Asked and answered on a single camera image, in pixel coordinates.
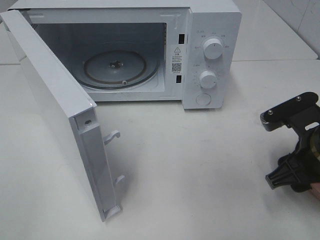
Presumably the white microwave door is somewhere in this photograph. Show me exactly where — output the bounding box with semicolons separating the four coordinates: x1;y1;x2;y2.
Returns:
0;10;124;221

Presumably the white microwave knob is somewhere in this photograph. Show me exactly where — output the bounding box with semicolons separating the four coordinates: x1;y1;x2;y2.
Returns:
203;36;224;60
199;70;218;89

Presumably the white warning label sticker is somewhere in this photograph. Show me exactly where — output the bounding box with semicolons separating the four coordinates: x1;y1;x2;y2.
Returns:
169;44;185;74

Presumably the white microwave oven body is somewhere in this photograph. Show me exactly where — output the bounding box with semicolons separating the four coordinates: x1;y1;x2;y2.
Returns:
5;0;242;110

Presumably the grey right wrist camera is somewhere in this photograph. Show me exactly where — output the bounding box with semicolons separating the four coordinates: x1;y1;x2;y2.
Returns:
260;92;320;135

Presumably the pink round plate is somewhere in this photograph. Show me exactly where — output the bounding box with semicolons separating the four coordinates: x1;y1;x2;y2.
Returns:
310;182;320;199

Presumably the glass microwave turntable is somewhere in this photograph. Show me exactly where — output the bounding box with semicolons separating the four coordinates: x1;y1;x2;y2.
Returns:
71;41;164;90

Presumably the white round door-release button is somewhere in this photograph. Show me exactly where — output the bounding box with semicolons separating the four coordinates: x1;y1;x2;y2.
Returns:
196;93;212;106

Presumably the toy burger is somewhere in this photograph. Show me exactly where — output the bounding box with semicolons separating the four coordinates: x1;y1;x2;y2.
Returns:
309;127;320;160

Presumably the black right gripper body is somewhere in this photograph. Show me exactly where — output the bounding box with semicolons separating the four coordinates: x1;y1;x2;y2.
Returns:
277;104;320;194

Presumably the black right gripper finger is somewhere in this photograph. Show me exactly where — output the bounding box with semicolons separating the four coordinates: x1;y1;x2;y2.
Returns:
265;159;300;190

